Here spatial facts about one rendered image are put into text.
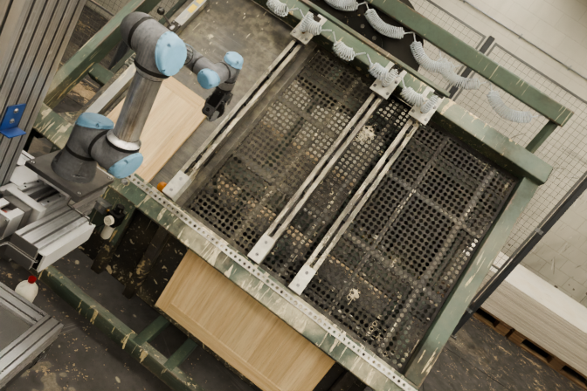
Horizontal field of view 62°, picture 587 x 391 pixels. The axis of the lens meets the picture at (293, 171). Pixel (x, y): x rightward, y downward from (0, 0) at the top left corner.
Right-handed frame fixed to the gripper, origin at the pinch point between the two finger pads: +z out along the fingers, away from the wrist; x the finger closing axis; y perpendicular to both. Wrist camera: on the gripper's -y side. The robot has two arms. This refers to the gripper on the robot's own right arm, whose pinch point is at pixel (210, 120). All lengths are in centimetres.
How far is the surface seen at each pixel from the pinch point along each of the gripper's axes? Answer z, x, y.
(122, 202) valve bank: 43, 14, -32
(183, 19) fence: 3, 49, 51
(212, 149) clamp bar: 18.5, -5.5, 2.8
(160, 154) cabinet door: 31.4, 14.7, -6.4
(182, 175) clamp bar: 27.1, -1.3, -13.1
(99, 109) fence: 32, 51, -4
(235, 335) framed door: 84, -63, -35
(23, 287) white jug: 95, 34, -70
